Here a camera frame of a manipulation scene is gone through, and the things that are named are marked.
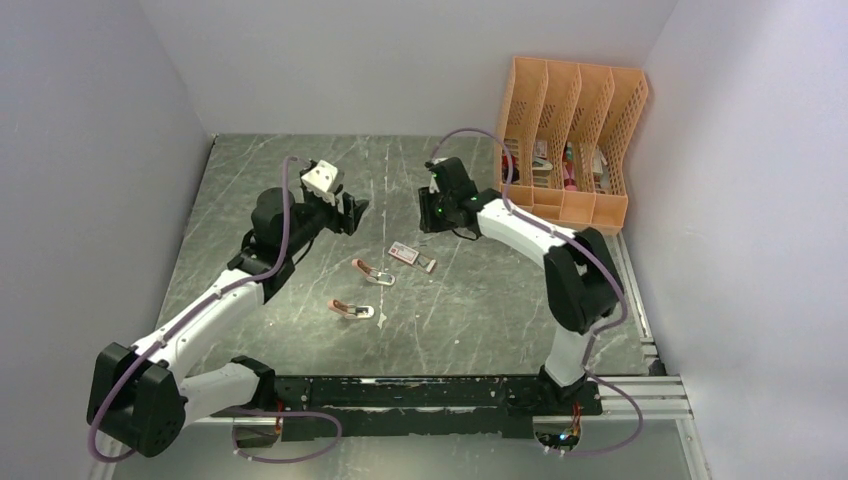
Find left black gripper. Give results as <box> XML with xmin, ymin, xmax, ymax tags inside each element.
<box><xmin>282</xmin><ymin>184</ymin><xmax>369</xmax><ymax>256</ymax></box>

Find red white staple box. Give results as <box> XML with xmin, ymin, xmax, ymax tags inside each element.
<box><xmin>388</xmin><ymin>241</ymin><xmax>436</xmax><ymax>274</ymax></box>

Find pink stapler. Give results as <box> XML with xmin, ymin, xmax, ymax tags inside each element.
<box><xmin>351</xmin><ymin>258</ymin><xmax>396</xmax><ymax>286</ymax></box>
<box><xmin>328</xmin><ymin>299</ymin><xmax>375</xmax><ymax>320</ymax></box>

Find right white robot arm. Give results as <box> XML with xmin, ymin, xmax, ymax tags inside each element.
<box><xmin>418</xmin><ymin>157</ymin><xmax>623</xmax><ymax>414</ymax></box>

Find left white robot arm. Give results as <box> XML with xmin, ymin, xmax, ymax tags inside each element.
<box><xmin>87</xmin><ymin>187</ymin><xmax>369</xmax><ymax>463</ymax></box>

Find red black item in organizer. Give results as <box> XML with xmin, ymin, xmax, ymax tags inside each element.
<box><xmin>501</xmin><ymin>153</ymin><xmax>521</xmax><ymax>184</ymax></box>

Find pink items in organizer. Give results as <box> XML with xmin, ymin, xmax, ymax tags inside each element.
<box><xmin>531</xmin><ymin>140</ymin><xmax>612</xmax><ymax>194</ymax></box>

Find orange file organizer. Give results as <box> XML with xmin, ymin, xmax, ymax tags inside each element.
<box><xmin>494</xmin><ymin>57</ymin><xmax>649</xmax><ymax>235</ymax></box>

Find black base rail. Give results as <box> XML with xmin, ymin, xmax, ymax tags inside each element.
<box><xmin>244</xmin><ymin>374</ymin><xmax>602</xmax><ymax>441</ymax></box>

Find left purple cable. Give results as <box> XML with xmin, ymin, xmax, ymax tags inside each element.
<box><xmin>87</xmin><ymin>156</ymin><xmax>343</xmax><ymax>465</ymax></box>

